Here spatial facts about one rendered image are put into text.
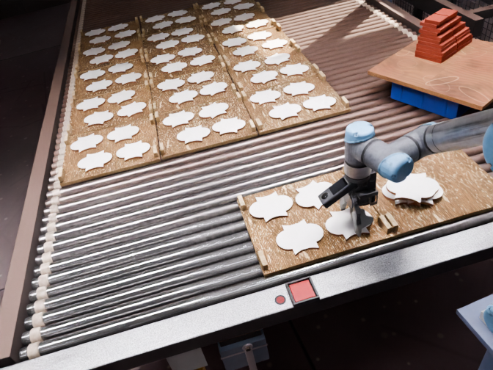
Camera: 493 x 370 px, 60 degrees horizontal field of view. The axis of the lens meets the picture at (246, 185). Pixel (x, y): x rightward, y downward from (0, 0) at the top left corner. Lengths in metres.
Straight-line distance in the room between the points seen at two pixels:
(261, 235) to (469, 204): 0.66
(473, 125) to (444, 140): 0.09
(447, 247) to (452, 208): 0.14
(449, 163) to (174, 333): 1.08
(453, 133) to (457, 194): 0.47
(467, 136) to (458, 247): 0.43
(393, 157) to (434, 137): 0.11
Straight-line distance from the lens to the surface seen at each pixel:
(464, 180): 1.60
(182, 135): 1.88
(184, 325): 1.26
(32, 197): 1.85
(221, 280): 1.31
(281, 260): 1.30
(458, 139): 1.10
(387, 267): 1.32
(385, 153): 1.12
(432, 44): 2.05
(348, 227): 1.37
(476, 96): 1.84
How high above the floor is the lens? 1.95
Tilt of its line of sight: 41 degrees down
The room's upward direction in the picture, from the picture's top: 10 degrees counter-clockwise
